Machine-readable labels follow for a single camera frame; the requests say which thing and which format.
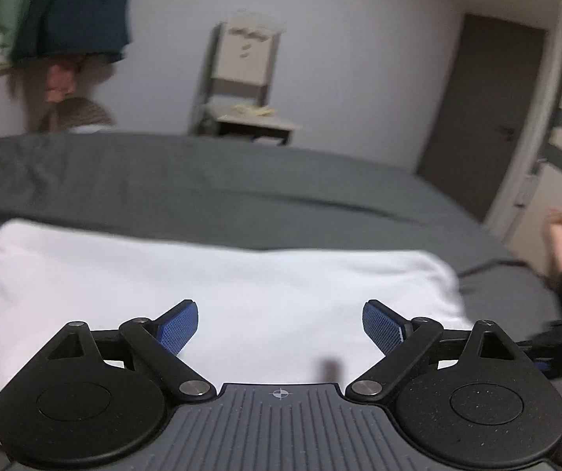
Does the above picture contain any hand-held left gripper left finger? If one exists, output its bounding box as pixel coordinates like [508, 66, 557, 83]
[48, 299, 218, 400]

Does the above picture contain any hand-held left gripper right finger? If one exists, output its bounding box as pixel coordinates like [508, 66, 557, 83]
[344, 299, 527, 400]

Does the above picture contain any white garment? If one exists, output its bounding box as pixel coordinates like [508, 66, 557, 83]
[0, 218, 473, 445]

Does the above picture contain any person's foot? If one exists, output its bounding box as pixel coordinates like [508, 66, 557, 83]
[540, 207, 562, 286]

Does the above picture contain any grey bed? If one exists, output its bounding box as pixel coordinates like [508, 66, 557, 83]
[0, 131, 562, 471]

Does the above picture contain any beige wardrobe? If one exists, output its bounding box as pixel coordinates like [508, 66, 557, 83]
[486, 0, 562, 278]

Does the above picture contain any yellow cloth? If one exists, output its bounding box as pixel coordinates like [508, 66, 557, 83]
[234, 104, 280, 118]

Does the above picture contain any beige woven basket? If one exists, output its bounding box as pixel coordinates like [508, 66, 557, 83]
[38, 97, 115, 134]

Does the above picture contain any dark grey door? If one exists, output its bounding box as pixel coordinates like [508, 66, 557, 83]
[415, 13, 547, 225]

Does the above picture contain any pink soft toy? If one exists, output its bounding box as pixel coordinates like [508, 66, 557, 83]
[44, 56, 86, 105]

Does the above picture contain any dark blue jacket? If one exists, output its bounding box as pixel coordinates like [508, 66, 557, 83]
[11, 0, 132, 66]

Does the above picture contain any white chair with dark frame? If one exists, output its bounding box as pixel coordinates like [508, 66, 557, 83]
[190, 18, 304, 147]

